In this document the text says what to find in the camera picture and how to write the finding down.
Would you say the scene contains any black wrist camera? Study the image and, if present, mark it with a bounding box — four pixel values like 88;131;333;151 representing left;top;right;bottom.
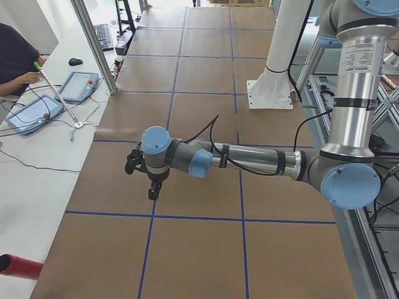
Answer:
125;149;147;175

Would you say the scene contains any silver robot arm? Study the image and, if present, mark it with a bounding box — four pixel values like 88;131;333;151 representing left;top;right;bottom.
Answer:
136;1;398;209

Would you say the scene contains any blue teach pendant far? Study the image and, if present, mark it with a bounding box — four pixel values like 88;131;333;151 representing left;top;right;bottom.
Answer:
58;72;99;103

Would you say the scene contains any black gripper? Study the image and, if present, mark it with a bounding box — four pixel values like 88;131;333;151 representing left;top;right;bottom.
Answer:
147;169;170;200

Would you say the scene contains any grey aluminium frame post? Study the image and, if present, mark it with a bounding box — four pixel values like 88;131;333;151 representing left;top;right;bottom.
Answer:
70;0;118;95

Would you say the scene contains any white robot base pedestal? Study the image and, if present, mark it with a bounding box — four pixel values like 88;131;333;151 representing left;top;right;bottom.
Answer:
247;0;312;110

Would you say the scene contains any aluminium side frame rail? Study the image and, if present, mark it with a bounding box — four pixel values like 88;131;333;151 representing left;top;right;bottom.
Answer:
299;18;399;299

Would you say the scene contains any blue teach pendant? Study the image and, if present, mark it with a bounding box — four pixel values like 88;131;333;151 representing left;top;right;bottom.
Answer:
6;94;64;135
58;72;99;103

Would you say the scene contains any brown paper table cover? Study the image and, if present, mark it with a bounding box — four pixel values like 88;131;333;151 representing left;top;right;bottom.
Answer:
32;7;357;298

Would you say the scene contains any red cylinder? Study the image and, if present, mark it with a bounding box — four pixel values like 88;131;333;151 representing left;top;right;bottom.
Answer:
1;254;44;280

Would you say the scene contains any blue teach pendant near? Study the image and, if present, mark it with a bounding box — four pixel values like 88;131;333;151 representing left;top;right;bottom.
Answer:
6;94;64;135

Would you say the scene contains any black computer mouse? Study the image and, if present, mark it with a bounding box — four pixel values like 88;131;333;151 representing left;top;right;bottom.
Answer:
69;58;83;66

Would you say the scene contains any person in dark shirt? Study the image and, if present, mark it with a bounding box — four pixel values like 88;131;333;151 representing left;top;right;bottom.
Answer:
1;24;45;97

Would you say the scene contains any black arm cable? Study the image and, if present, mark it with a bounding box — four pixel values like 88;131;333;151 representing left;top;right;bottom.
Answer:
183;114;334;176

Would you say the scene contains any black computer keyboard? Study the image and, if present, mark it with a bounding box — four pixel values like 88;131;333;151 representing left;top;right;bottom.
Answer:
93;24;113;52

